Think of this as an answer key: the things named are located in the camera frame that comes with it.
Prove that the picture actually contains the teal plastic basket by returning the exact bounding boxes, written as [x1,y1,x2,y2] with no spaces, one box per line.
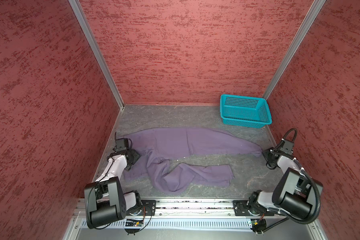
[220,94,272,129]

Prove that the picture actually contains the right small circuit board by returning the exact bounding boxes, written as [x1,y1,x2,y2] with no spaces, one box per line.
[251,219,267,234]

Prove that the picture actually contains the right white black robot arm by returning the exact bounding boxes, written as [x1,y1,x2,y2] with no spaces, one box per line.
[247,148,323,225]

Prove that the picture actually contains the aluminium front rail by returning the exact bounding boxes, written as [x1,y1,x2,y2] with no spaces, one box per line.
[126,198,284,220]

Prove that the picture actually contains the small circuit board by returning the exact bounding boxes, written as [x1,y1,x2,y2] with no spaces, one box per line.
[125,219,145,228]
[251,219,267,234]

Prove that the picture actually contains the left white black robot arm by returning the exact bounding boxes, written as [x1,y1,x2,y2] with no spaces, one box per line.
[84,150,144,230]

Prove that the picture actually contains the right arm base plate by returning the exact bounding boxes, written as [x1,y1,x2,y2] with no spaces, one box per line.
[233,200,275,217]

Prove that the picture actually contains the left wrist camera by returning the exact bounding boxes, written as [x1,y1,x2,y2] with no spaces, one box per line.
[113,138,133,152]

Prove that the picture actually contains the left small circuit board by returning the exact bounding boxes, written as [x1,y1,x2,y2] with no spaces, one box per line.
[125,219,145,228]

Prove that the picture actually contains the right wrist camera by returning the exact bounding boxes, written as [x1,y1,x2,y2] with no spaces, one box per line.
[277,139,295,156]

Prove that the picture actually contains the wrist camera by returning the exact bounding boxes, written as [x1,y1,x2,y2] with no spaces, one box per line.
[113,138,133,152]
[277,139,295,156]

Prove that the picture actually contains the left aluminium corner post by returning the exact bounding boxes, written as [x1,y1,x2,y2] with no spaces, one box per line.
[69,0,125,111]

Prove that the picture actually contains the right aluminium corner post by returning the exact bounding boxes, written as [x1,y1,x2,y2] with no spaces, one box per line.
[262,0,326,100]

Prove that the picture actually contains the aluminium corner post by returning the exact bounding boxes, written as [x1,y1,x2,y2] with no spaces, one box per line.
[69,0,125,111]
[262,0,326,100]

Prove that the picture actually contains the purple trousers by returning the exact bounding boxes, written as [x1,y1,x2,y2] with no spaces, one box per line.
[124,127,262,194]

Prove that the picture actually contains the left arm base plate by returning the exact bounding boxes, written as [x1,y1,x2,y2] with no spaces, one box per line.
[142,200,157,217]

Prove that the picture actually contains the white slotted cable duct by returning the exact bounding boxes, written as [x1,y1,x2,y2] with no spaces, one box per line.
[77,218,254,231]

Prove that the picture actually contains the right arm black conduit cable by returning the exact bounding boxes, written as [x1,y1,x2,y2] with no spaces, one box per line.
[265,128,322,225]

